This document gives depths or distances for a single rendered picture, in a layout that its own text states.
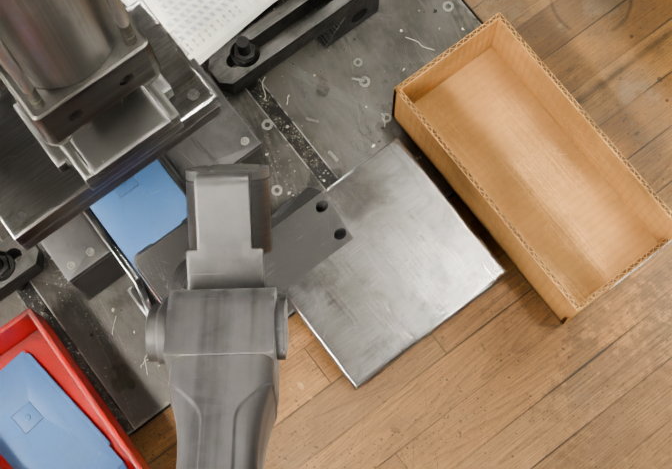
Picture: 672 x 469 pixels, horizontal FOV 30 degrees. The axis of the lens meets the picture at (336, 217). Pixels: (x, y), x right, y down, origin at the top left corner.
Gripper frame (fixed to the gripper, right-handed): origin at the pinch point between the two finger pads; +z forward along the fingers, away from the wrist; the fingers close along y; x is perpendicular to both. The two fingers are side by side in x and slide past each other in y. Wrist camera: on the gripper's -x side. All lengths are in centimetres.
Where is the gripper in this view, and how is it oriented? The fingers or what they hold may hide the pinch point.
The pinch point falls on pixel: (185, 268)
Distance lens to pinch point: 103.8
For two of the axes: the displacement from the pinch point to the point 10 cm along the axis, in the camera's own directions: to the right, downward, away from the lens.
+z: -3.0, -1.2, 9.5
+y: -5.3, -8.0, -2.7
